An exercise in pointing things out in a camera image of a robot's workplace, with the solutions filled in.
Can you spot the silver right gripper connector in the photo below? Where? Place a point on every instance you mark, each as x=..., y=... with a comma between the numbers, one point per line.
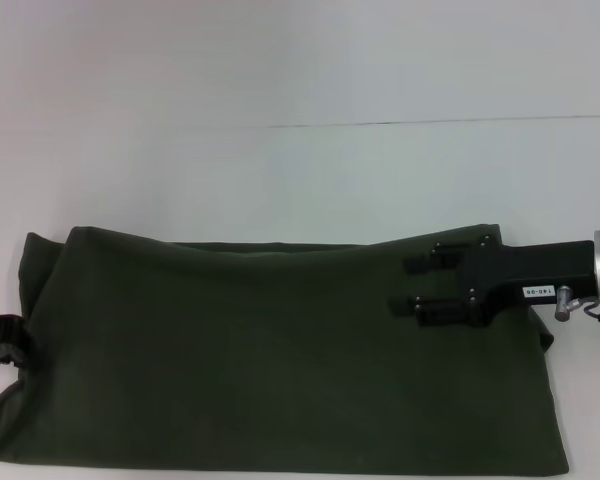
x=562, y=305

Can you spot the dark green FREE t-shirt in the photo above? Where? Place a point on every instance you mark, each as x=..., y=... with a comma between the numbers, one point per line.
x=230, y=350

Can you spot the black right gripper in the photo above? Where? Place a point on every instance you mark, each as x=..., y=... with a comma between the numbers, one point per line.
x=525, y=277

